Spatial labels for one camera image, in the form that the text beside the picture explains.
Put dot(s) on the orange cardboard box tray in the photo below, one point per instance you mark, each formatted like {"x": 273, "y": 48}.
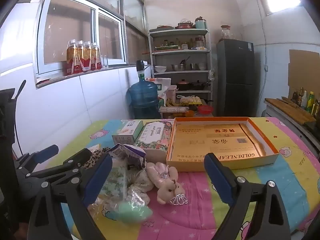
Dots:
{"x": 237, "y": 142}

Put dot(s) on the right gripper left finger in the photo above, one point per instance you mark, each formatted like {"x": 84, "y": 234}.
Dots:
{"x": 77, "y": 188}

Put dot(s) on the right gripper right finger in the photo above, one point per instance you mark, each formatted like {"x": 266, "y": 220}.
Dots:
{"x": 269, "y": 220}

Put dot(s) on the pink teddy bear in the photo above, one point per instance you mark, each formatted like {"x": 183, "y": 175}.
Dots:
{"x": 165, "y": 178}

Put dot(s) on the red plastic basket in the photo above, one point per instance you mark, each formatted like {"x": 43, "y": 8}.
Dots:
{"x": 205, "y": 109}

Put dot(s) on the purple white plastic pouch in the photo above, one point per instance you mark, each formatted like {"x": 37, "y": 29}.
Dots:
{"x": 132, "y": 154}

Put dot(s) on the leopard print scrunchie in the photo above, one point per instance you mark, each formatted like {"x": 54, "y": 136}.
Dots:
{"x": 95, "y": 156}

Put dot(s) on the white floral scrunchie cloth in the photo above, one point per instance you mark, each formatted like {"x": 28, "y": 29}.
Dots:
{"x": 139, "y": 181}

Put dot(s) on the green white mask box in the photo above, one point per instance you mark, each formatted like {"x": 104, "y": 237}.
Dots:
{"x": 128, "y": 132}

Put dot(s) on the wooden cutting board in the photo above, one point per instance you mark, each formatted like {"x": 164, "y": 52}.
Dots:
{"x": 295, "y": 113}

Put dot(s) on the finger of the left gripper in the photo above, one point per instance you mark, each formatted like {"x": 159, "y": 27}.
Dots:
{"x": 41, "y": 156}
{"x": 75, "y": 161}

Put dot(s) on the egg tray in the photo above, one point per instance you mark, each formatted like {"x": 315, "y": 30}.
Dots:
{"x": 190, "y": 100}

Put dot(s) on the green sauce bottle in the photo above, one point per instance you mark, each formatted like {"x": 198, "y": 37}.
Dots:
{"x": 310, "y": 102}

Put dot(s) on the sliding window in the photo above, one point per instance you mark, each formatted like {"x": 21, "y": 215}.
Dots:
{"x": 63, "y": 21}

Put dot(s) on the floral tissue pack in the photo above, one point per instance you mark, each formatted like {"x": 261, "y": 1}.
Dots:
{"x": 154, "y": 140}

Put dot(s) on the black refrigerator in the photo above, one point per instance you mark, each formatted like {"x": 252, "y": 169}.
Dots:
{"x": 237, "y": 78}

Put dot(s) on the metal kitchen shelf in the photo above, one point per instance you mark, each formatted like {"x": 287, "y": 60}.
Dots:
{"x": 184, "y": 55}

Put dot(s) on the blue water jug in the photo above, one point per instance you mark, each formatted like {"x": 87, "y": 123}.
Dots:
{"x": 144, "y": 96}

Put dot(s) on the green sponge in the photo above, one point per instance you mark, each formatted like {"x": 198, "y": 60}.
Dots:
{"x": 129, "y": 206}

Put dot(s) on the glass jar on fridge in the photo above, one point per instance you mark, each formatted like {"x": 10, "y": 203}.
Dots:
{"x": 225, "y": 32}

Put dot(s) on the green white wipes pack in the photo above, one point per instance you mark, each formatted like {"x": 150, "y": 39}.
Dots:
{"x": 115, "y": 185}

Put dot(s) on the pack of drink bottles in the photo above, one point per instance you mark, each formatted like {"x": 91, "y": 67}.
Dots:
{"x": 82, "y": 57}

